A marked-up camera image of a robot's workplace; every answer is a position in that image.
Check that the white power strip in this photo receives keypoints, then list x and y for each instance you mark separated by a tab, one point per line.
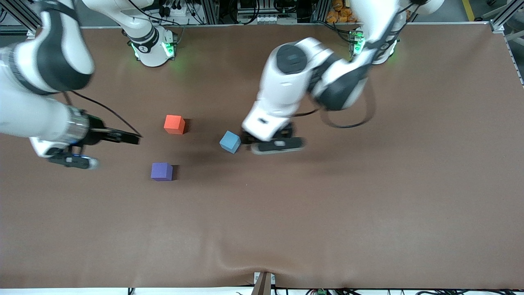
176	10

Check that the orange block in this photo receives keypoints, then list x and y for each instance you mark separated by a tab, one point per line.
173	123

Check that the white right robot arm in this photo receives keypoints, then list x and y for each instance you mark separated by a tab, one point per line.
24	114

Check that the aluminium frame strut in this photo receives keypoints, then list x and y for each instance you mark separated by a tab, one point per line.
16	16

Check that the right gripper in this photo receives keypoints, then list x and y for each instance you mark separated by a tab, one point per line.
95	131

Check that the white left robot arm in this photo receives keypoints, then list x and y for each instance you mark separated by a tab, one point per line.
335	78

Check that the brown post with white bracket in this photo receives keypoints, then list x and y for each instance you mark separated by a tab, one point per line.
264	287

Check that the aluminium frame corner profile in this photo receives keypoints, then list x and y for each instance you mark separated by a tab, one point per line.
501	18

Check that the small green-lit electronics box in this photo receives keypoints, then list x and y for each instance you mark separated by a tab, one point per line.
355	43
171	46

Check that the orange packaged items pile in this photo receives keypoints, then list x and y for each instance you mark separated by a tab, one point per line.
339	12

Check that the purple block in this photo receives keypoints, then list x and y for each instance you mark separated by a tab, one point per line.
160	171

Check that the brown table cover mat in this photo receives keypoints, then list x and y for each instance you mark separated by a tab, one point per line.
262	205

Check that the white terminal block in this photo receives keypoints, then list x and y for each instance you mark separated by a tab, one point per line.
268	19

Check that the blue block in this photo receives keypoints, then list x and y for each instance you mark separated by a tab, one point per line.
229	142

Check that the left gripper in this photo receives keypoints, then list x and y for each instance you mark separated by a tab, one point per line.
285	131

